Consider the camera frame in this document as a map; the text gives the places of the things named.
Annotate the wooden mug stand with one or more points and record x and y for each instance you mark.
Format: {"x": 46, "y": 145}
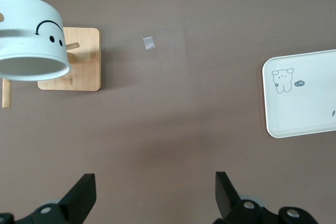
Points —
{"x": 84, "y": 61}

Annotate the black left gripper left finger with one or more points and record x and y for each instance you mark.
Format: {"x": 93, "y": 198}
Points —
{"x": 78, "y": 203}

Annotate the white rabbit print tray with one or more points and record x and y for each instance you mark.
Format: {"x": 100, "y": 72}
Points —
{"x": 302, "y": 108}

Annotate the small clear tape piece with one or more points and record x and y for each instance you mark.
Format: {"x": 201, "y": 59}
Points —
{"x": 148, "y": 43}

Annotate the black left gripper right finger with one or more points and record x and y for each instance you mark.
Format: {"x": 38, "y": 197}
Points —
{"x": 228, "y": 203}

